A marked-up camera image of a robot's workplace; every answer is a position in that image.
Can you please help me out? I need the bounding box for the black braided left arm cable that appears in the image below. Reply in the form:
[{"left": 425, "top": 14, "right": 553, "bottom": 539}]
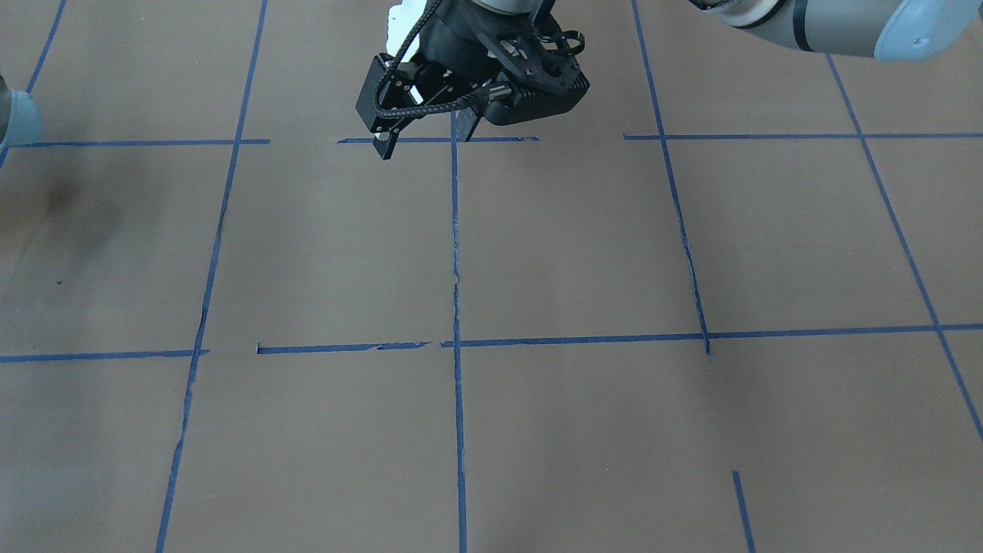
[{"left": 373, "top": 0, "right": 514, "bottom": 121}]

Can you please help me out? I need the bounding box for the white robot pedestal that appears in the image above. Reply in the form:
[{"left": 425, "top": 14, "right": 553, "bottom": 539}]
[{"left": 386, "top": 0, "right": 428, "bottom": 58}]

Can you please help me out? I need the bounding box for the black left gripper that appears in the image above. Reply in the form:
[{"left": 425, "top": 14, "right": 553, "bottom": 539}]
[{"left": 356, "top": 54, "right": 492, "bottom": 161}]

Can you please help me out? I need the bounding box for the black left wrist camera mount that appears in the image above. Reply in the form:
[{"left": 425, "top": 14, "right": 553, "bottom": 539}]
[{"left": 430, "top": 0, "right": 591, "bottom": 127}]

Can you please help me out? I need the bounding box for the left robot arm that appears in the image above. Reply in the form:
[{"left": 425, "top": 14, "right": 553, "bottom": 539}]
[{"left": 356, "top": 1, "right": 981, "bottom": 160}]

